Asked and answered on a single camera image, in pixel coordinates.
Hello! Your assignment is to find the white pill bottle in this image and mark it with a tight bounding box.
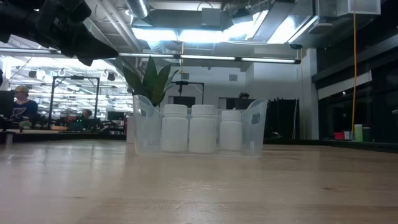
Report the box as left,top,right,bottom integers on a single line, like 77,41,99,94
219,110,243,152
160,103,189,153
188,104,218,154

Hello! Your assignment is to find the clear plastic basket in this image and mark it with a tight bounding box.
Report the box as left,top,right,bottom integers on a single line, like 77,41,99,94
132,95,269,157

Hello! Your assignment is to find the black stand frame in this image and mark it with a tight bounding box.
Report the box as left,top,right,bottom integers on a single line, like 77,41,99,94
49,75,101,128

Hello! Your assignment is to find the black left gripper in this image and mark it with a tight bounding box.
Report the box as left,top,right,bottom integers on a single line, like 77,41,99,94
35,0,119,67

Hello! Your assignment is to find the person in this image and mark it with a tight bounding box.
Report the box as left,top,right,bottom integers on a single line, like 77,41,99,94
11,85,39,124
79,108,94,124

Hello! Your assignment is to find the black monitor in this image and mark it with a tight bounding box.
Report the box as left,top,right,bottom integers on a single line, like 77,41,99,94
0,90,16,119
173,96,197,108

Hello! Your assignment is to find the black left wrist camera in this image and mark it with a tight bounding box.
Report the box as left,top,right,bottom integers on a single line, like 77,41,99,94
70,0,93,23

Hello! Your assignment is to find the silver round air duct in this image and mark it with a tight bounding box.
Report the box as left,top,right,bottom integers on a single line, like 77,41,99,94
126,0,150,19

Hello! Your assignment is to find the linear ceiling light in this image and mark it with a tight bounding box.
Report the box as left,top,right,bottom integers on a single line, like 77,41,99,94
0,47,63,55
118,52,302,65

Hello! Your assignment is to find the black cabinet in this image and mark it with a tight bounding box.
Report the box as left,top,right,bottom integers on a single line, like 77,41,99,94
266,98,301,140

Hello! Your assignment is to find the green leafy plant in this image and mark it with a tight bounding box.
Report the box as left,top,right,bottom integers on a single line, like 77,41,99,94
122,55,180,108

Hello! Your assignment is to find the pale green cup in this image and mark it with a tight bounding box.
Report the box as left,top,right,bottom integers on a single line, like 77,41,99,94
353,124,364,142

